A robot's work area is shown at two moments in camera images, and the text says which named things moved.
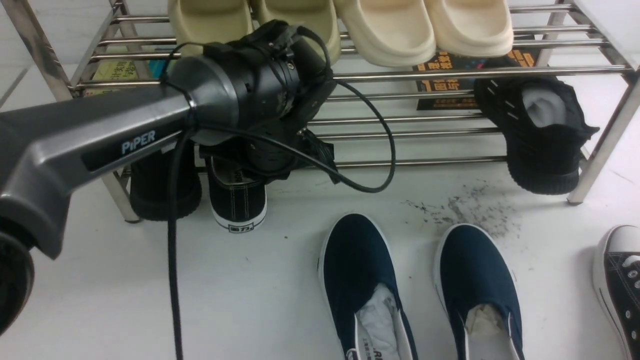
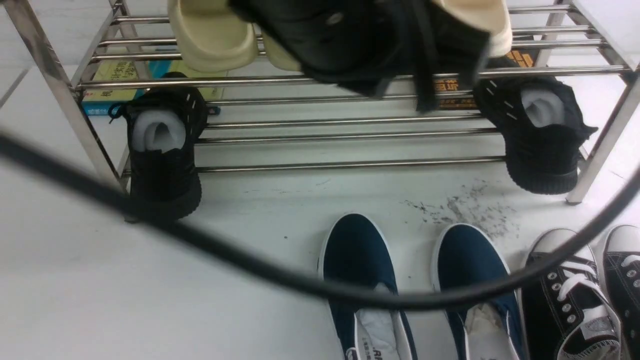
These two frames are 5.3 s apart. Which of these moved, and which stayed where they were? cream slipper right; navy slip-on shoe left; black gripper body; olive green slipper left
Moved: black gripper body
Stayed: navy slip-on shoe left; cream slipper right; olive green slipper left
